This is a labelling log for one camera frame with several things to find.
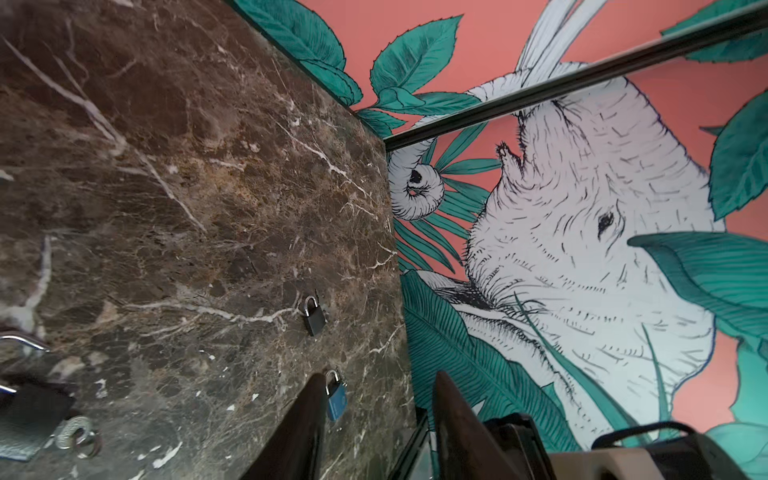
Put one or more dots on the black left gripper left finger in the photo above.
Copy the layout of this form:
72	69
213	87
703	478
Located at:
295	449

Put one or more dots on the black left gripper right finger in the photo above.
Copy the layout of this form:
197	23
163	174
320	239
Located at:
466	449

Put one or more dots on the dark brown padlock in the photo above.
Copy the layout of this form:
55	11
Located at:
314	316

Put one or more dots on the large blue padlock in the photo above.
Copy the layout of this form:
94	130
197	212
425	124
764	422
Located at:
35	415

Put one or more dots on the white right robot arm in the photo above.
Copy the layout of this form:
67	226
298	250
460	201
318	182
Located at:
661	450

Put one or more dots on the black right corner post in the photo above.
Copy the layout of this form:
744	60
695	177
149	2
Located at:
738	23

